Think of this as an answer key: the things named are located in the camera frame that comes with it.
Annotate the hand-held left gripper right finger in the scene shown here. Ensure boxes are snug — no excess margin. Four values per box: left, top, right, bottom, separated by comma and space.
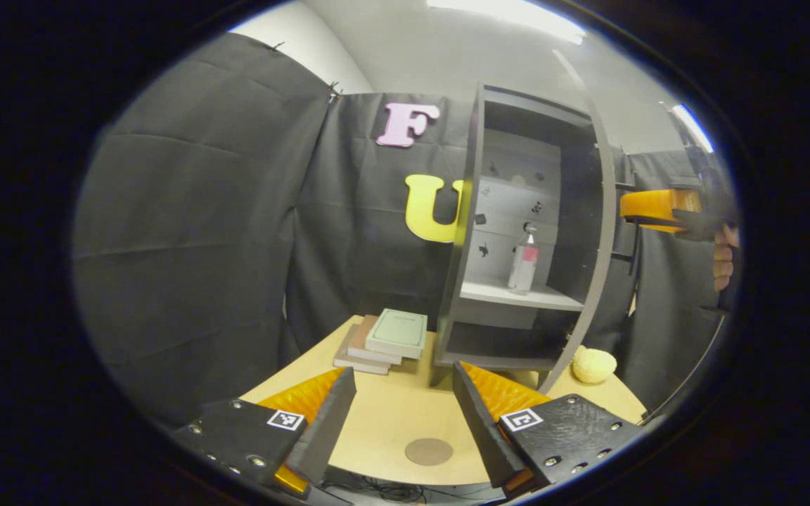
451, 361, 648, 500

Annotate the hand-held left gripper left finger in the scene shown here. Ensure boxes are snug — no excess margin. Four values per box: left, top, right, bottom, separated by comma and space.
172, 365, 357, 501

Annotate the light grey cabinet door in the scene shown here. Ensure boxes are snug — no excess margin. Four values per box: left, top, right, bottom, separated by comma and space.
537, 49, 618, 394

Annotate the black cabinet door handle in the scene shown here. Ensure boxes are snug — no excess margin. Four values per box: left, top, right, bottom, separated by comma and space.
611, 179, 643, 276

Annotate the clear bottle with pink label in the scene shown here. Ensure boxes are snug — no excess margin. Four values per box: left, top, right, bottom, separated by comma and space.
508, 223, 540, 296

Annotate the dark grey cabinet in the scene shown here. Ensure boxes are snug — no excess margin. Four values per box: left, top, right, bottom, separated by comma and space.
433, 82, 606, 387

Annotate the grey book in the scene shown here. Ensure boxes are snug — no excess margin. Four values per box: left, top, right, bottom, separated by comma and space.
333, 325, 392, 375

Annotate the small ceiling light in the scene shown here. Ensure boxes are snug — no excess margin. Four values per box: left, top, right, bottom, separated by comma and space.
671, 104, 715, 154

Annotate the brown book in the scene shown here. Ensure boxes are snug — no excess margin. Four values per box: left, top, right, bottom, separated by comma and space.
347, 315, 404, 365

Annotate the green notebook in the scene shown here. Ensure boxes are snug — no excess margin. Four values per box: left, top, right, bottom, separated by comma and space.
365, 309, 428, 359

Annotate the yellow plush toy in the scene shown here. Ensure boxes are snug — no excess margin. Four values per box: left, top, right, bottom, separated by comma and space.
572, 346, 618, 384

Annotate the black backdrop cloth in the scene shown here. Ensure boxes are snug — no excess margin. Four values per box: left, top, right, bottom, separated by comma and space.
71, 32, 736, 426

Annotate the black cable bundle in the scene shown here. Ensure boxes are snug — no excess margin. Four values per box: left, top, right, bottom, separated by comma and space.
331, 474, 451, 505

